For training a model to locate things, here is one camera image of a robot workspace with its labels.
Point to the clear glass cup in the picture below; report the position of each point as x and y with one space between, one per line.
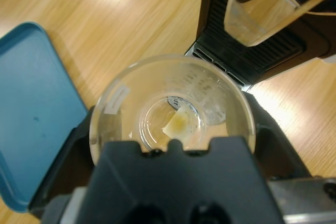
131 90

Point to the blue plastic tray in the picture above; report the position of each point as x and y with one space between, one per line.
31 103

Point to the white capsule coffee machine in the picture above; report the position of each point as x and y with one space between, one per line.
309 37

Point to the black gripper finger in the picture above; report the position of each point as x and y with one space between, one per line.
275 150
65 161

